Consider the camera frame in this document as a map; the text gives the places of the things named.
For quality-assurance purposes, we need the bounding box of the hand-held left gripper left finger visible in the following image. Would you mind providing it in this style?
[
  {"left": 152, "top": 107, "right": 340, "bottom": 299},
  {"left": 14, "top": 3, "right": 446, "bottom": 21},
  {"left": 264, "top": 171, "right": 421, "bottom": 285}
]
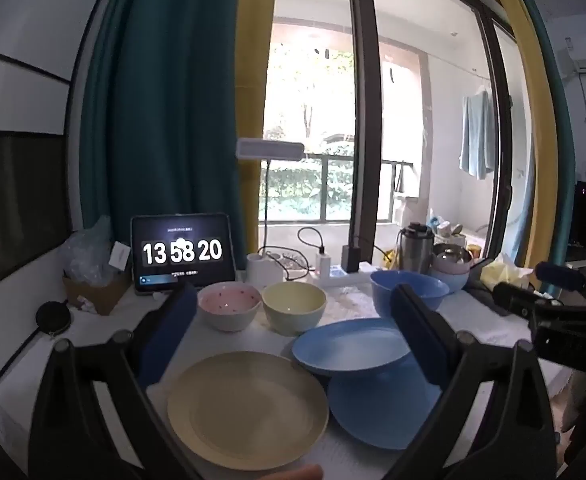
[{"left": 29, "top": 280, "right": 198, "bottom": 480}]

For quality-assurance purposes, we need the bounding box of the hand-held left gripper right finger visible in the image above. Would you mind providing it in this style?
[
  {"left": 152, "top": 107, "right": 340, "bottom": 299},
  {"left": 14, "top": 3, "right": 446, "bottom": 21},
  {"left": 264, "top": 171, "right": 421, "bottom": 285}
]
[{"left": 390, "top": 284, "right": 558, "bottom": 480}]

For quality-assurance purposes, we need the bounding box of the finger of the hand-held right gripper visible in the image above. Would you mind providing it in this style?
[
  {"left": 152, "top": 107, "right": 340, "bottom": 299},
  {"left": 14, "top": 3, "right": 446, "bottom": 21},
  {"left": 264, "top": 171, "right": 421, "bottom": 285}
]
[
  {"left": 492, "top": 282, "right": 586, "bottom": 319},
  {"left": 535, "top": 261, "right": 586, "bottom": 292}
]

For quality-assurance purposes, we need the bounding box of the large blue bowl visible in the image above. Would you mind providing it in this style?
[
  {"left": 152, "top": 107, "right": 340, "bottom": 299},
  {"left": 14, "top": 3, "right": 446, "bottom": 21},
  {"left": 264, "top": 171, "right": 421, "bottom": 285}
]
[{"left": 369, "top": 270, "right": 450, "bottom": 318}]

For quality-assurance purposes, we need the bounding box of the pink dotted bowl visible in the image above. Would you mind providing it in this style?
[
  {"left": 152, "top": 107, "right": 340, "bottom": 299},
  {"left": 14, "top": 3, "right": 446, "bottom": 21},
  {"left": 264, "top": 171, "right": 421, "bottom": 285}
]
[{"left": 197, "top": 282, "right": 262, "bottom": 333}]

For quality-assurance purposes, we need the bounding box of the blue plate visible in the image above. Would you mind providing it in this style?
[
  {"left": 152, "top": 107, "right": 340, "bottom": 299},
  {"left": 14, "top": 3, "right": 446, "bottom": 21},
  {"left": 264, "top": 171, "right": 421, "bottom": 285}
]
[
  {"left": 327, "top": 355, "right": 456, "bottom": 451},
  {"left": 292, "top": 318, "right": 416, "bottom": 375}
]

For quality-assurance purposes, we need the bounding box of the beige plate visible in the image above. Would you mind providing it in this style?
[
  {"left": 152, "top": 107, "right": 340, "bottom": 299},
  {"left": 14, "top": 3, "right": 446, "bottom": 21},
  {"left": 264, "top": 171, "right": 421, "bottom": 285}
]
[{"left": 167, "top": 351, "right": 330, "bottom": 471}]

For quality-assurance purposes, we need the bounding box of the pale yellow bowl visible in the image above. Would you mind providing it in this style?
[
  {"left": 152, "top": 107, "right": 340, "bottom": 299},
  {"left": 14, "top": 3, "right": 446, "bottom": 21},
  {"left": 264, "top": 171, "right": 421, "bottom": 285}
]
[{"left": 262, "top": 281, "right": 328, "bottom": 337}]

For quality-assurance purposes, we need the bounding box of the person's left hand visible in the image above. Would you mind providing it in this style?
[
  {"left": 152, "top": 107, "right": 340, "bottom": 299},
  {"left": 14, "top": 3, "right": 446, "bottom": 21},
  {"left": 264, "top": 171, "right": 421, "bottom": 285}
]
[{"left": 253, "top": 465, "right": 324, "bottom": 480}]

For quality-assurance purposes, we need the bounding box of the white textured tablecloth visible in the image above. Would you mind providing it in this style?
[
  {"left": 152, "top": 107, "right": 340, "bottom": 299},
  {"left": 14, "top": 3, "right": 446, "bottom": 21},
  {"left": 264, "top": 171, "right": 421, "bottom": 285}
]
[{"left": 0, "top": 270, "right": 568, "bottom": 480}]

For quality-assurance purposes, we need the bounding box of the light blue bowl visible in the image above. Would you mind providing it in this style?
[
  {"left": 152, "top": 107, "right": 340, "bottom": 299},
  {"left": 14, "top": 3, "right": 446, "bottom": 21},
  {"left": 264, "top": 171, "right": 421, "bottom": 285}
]
[{"left": 430, "top": 267, "right": 471, "bottom": 294}]

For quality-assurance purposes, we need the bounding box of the tablet with clock display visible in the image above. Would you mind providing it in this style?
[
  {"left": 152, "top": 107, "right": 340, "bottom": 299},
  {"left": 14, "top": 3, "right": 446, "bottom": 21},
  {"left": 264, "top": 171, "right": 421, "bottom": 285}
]
[{"left": 130, "top": 213, "right": 238, "bottom": 297}]

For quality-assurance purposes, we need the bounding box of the stainless steel thermos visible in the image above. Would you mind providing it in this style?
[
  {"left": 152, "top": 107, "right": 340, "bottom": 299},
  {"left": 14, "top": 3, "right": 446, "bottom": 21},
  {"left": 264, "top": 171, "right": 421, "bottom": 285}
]
[{"left": 398, "top": 222, "right": 434, "bottom": 273}]

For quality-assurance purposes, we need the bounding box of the steel bowl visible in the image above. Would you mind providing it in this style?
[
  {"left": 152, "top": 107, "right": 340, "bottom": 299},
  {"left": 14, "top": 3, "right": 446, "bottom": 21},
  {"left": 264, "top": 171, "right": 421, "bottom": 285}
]
[{"left": 433, "top": 243, "right": 474, "bottom": 263}]

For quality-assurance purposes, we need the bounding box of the small white box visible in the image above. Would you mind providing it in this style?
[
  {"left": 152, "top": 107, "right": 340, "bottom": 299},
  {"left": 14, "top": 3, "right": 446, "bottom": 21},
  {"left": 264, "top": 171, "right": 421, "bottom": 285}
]
[{"left": 109, "top": 241, "right": 131, "bottom": 272}]

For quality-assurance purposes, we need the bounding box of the white power strip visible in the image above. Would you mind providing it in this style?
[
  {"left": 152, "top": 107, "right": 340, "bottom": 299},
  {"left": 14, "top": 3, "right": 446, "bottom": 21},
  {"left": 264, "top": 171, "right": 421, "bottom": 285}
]
[{"left": 285, "top": 262, "right": 374, "bottom": 288}]

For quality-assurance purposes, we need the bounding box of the clear plastic bag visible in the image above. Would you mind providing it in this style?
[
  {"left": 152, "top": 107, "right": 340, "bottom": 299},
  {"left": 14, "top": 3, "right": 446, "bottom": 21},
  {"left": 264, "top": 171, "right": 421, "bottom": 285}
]
[{"left": 65, "top": 217, "right": 124, "bottom": 286}]

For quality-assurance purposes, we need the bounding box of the teal curtain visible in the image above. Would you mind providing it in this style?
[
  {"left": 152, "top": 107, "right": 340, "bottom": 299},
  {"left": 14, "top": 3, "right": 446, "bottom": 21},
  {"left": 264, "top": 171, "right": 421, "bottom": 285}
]
[
  {"left": 79, "top": 0, "right": 246, "bottom": 261},
  {"left": 510, "top": 0, "right": 576, "bottom": 296}
]

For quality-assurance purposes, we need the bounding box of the black round object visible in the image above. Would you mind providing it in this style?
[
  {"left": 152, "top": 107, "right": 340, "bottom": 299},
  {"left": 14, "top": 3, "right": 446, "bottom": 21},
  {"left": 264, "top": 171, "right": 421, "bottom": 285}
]
[{"left": 35, "top": 301, "right": 74, "bottom": 336}]

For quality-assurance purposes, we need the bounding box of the clear glass dish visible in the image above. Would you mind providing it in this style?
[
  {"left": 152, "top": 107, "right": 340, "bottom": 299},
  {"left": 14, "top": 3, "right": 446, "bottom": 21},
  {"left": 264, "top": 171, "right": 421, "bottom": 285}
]
[{"left": 269, "top": 249, "right": 310, "bottom": 281}]

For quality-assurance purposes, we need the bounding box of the light blue hanging towel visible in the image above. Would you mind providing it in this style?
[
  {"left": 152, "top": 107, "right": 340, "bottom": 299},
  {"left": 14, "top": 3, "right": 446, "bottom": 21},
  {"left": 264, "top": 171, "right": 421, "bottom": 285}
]
[{"left": 459, "top": 91, "right": 496, "bottom": 181}]

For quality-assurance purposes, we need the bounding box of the balcony railing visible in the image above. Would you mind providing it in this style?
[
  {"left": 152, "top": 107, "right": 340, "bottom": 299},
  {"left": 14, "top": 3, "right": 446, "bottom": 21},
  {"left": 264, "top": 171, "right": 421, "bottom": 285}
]
[{"left": 260, "top": 152, "right": 414, "bottom": 223}]

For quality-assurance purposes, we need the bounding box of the yellow curtain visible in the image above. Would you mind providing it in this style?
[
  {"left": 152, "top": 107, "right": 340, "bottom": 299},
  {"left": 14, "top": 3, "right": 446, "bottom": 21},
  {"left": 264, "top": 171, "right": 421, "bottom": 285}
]
[
  {"left": 235, "top": 0, "right": 278, "bottom": 256},
  {"left": 478, "top": 0, "right": 561, "bottom": 271}
]

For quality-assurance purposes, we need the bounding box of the white desk lamp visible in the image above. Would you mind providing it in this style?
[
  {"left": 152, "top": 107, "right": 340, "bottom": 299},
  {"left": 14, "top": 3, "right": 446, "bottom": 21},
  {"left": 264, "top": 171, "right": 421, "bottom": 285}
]
[{"left": 236, "top": 137, "right": 305, "bottom": 288}]

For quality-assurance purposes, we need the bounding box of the black charger cable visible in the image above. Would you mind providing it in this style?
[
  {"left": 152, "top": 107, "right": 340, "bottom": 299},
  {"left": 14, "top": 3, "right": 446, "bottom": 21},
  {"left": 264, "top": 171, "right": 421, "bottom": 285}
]
[
  {"left": 353, "top": 237, "right": 398, "bottom": 267},
  {"left": 298, "top": 226, "right": 326, "bottom": 256}
]

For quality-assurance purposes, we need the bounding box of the dark sliding door frame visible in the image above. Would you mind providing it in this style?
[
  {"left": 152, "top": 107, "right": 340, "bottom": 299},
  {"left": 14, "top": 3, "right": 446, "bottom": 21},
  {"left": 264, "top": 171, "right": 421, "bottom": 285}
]
[{"left": 345, "top": 0, "right": 391, "bottom": 261}]

